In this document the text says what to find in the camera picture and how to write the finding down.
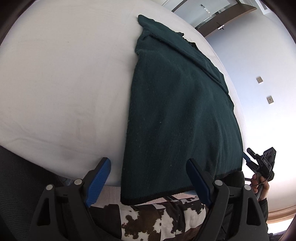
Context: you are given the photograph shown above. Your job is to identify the black cable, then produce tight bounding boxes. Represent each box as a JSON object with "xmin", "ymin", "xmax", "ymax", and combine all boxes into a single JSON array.
[{"xmin": 244, "ymin": 177, "xmax": 265, "ymax": 186}]

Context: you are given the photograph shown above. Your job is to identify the dark green knit sweater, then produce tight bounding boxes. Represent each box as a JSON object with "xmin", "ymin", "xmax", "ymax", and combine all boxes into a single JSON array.
[{"xmin": 120, "ymin": 15, "xmax": 243, "ymax": 205}]

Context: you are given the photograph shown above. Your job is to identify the white bed sheet mattress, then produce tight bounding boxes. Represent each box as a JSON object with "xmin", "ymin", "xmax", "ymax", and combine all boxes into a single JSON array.
[{"xmin": 1, "ymin": 1, "xmax": 243, "ymax": 186}]

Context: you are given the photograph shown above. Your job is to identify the cow print trousers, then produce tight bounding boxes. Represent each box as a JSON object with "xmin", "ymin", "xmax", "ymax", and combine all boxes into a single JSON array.
[{"xmin": 90, "ymin": 196, "xmax": 206, "ymax": 240}]

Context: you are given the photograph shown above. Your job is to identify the person's right hand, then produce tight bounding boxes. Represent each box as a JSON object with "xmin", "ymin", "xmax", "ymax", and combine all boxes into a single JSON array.
[{"xmin": 250, "ymin": 173, "xmax": 269, "ymax": 201}]

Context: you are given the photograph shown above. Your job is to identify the dark wooden door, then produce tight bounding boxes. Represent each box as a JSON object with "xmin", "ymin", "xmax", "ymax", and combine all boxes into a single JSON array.
[{"xmin": 195, "ymin": 3, "xmax": 257, "ymax": 37}]

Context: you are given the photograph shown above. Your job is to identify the wall socket plate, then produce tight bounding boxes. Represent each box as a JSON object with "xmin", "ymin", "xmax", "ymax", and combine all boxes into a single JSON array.
[
  {"xmin": 266, "ymin": 96, "xmax": 274, "ymax": 104},
  {"xmin": 256, "ymin": 76, "xmax": 263, "ymax": 83}
]

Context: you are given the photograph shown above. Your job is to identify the lower wall socket plate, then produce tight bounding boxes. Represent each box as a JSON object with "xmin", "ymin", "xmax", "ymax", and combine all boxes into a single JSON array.
[{"xmin": 266, "ymin": 96, "xmax": 274, "ymax": 104}]

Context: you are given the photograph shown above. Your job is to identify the upper wall socket plate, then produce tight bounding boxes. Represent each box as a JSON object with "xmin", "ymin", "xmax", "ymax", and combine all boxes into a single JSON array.
[{"xmin": 256, "ymin": 76, "xmax": 263, "ymax": 83}]

